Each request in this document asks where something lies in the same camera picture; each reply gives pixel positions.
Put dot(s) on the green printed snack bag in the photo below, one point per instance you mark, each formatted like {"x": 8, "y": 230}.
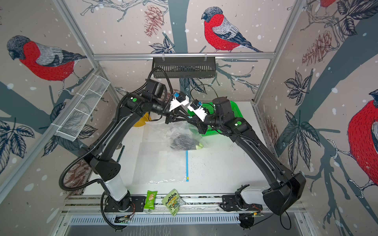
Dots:
{"x": 172, "y": 201}

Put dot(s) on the yellow pot with lid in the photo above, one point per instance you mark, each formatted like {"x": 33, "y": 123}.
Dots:
{"x": 145, "y": 119}

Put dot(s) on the small green snack packet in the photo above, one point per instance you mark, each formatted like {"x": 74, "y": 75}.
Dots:
{"x": 150, "y": 200}

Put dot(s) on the large clear zip-top bag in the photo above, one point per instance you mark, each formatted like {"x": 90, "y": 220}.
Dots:
{"x": 159, "y": 163}

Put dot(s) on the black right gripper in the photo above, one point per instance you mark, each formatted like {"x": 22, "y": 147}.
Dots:
{"x": 202, "y": 125}

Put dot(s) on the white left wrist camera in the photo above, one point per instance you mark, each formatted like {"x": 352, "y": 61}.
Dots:
{"x": 178, "y": 99}

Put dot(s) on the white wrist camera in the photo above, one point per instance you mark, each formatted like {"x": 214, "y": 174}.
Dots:
{"x": 198, "y": 110}
{"x": 178, "y": 99}

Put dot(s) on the dark eggplant green stem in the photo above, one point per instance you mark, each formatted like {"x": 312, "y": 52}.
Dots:
{"x": 185, "y": 142}

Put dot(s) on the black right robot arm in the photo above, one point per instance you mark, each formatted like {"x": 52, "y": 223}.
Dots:
{"x": 285, "y": 186}

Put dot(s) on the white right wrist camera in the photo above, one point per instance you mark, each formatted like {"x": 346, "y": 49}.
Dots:
{"x": 198, "y": 110}

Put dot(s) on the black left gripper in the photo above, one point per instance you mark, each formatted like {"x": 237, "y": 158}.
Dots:
{"x": 174, "y": 117}

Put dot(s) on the white wire mesh basket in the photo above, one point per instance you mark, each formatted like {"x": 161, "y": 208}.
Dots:
{"x": 88, "y": 98}

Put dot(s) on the black hanging wire shelf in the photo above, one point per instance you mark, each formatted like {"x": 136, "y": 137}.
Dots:
{"x": 187, "y": 67}

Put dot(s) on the small clear zip-top bag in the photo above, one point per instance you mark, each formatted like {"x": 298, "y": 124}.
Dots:
{"x": 162, "y": 133}

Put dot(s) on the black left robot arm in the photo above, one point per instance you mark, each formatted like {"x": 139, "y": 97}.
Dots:
{"x": 132, "y": 107}

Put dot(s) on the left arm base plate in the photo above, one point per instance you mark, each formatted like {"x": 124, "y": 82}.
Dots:
{"x": 135, "y": 203}

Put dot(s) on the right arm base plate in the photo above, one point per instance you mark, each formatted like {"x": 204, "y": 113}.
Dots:
{"x": 236, "y": 203}

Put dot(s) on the green plastic basket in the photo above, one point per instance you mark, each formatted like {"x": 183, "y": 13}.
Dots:
{"x": 210, "y": 108}

